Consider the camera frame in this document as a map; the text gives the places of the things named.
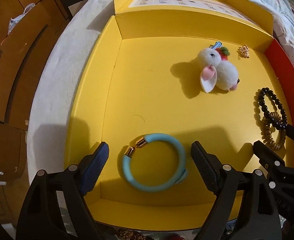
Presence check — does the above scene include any white plush bunny clip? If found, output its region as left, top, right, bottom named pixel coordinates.
left=197, top=48, right=240, bottom=93

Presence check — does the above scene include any printed instruction sheet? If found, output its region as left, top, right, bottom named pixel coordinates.
left=128, top=0, right=255, bottom=24

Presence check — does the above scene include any orange wooden wardrobe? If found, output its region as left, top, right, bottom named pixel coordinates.
left=0, top=0, right=69, bottom=225

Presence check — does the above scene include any black bead bracelet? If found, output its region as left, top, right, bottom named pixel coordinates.
left=258, top=87, right=289, bottom=131

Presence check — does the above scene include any light blue bangle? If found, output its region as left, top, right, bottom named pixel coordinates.
left=121, top=133, right=188, bottom=192

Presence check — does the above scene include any yellow cardboard box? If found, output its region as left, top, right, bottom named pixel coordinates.
left=64, top=0, right=294, bottom=231

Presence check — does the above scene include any white plastic bag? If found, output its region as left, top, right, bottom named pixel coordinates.
left=7, top=3, right=36, bottom=35

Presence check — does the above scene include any gold rhinestone hair clip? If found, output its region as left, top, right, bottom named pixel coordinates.
left=237, top=44, right=250, bottom=59

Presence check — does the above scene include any brown coil hair tie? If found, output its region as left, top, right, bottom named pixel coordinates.
left=261, top=111, right=287, bottom=151

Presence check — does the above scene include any leaf pattern bed sheet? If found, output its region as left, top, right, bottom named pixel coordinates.
left=26, top=0, right=114, bottom=180

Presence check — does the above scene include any brown wooden bead bracelet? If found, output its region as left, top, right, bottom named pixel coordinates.
left=115, top=228, right=148, bottom=240

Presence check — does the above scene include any light blue hair clip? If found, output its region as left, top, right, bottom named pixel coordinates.
left=209, top=41, right=222, bottom=49

